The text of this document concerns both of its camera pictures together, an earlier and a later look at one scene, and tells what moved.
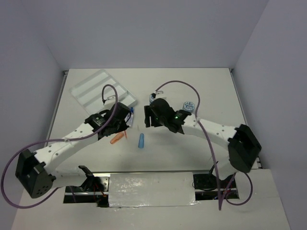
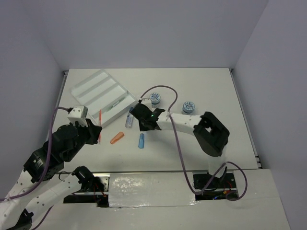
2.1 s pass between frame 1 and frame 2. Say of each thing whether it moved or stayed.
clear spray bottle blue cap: stayed
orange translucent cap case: stayed
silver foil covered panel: stayed
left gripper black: moved
